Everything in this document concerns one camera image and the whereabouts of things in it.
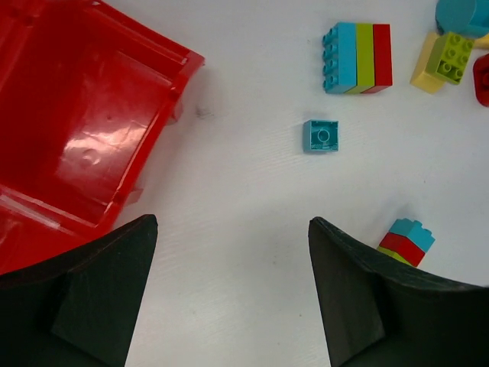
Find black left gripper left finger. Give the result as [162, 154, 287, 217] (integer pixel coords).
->
[1, 214, 158, 366]

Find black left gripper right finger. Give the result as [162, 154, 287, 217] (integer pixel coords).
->
[308, 217, 488, 366]

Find small cyan square brick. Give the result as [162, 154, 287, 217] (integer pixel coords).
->
[303, 120, 338, 154]

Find pale yellow lego brick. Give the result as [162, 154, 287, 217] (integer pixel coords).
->
[410, 32, 445, 95]

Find red lego piece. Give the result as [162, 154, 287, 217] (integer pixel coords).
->
[473, 54, 489, 107]

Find lime green lego brick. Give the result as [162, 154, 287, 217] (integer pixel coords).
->
[426, 32, 474, 85]

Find cyan rounded lego piece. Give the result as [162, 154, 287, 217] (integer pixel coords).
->
[435, 0, 488, 38]

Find red green cyan brick tower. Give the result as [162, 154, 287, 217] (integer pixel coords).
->
[377, 218, 435, 268]

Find red divided plastic bin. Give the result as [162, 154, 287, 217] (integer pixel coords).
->
[1, 1, 204, 273]

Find cyan green red brick stack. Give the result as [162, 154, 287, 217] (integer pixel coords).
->
[322, 22, 393, 94]

